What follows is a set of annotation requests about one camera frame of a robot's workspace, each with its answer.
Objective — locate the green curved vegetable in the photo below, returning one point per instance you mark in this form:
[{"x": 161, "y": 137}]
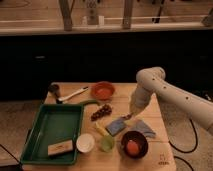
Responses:
[{"x": 88, "y": 102}]

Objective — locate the wooden block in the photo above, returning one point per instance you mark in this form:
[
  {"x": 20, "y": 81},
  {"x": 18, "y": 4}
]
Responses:
[{"x": 60, "y": 148}]

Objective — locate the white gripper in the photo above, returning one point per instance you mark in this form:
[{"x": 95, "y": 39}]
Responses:
[{"x": 140, "y": 99}]

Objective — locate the green plastic cup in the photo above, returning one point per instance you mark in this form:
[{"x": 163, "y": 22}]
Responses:
[{"x": 107, "y": 143}]

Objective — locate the blue cloth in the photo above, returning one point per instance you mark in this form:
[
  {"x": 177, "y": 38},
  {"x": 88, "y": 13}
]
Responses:
[{"x": 143, "y": 128}]

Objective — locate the white plastic cup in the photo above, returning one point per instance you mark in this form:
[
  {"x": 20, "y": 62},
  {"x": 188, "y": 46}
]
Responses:
[{"x": 85, "y": 143}]

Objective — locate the black round brush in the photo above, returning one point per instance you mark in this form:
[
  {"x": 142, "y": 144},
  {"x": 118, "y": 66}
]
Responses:
[{"x": 54, "y": 90}]

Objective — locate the orange ball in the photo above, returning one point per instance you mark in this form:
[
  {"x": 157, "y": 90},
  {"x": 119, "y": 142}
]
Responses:
[{"x": 132, "y": 148}]

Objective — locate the orange bowl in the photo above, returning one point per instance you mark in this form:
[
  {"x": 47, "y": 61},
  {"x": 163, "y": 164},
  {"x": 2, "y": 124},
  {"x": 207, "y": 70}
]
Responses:
[{"x": 102, "y": 90}]

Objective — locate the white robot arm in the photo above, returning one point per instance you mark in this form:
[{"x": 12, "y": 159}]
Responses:
[{"x": 152, "y": 80}]

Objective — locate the dark grape bunch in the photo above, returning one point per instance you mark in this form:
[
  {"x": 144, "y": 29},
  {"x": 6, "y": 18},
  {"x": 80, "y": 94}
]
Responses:
[{"x": 101, "y": 112}]

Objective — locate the white spoon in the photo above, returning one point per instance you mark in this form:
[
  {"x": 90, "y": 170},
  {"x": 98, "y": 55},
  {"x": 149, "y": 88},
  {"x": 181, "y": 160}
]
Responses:
[{"x": 79, "y": 91}]

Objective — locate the dark bowl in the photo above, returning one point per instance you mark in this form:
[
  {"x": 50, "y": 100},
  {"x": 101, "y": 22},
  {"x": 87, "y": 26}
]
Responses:
[{"x": 139, "y": 138}]

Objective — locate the green plastic tray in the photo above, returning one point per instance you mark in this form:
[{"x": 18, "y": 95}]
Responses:
[{"x": 54, "y": 123}]

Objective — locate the blue sponge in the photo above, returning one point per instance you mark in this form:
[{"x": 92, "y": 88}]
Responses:
[{"x": 116, "y": 126}]

